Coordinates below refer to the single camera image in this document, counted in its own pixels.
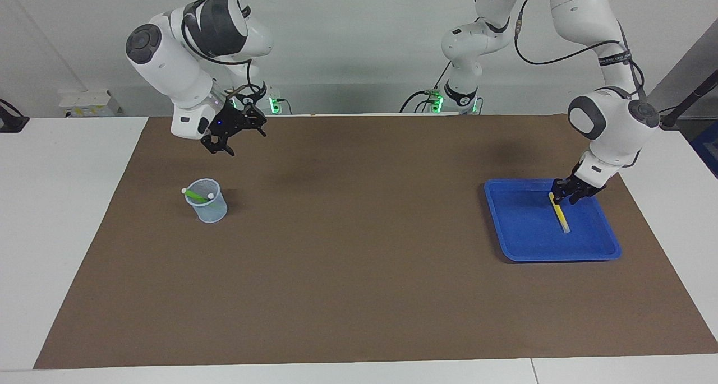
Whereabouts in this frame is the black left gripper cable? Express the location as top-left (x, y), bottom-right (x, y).
top-left (513, 0), bottom-right (646, 96)

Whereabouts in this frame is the yellow pen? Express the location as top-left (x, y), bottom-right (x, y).
top-left (548, 192), bottom-right (571, 233)

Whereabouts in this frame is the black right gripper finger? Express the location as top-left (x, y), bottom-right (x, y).
top-left (242, 92), bottom-right (268, 138)
top-left (201, 133), bottom-right (236, 156)

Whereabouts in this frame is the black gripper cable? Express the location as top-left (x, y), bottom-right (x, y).
top-left (513, 0), bottom-right (646, 96)
top-left (179, 0), bottom-right (265, 96)

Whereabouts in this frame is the blue crate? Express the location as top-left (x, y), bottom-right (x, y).
top-left (691, 121), bottom-right (718, 178)

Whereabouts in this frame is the blue plastic tray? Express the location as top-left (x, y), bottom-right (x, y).
top-left (484, 178), bottom-right (622, 262)

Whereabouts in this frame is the black stand pole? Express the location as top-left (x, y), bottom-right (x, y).
top-left (659, 70), bottom-right (718, 129)

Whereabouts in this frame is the white power strip box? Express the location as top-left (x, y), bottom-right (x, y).
top-left (59, 91), bottom-right (121, 117)

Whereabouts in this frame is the green pen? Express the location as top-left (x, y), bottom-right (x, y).
top-left (181, 188), bottom-right (217, 206)

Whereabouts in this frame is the brown table mat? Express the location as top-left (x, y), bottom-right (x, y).
top-left (34, 114), bottom-right (718, 369)

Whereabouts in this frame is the translucent plastic cup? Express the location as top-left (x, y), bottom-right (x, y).
top-left (185, 178), bottom-right (228, 224)

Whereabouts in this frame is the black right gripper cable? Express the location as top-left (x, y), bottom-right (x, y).
top-left (179, 0), bottom-right (265, 96)

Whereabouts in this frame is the black base cable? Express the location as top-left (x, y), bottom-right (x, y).
top-left (399, 62), bottom-right (452, 114)

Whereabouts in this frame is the black clamp device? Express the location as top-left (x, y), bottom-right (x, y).
top-left (0, 99), bottom-right (30, 133)

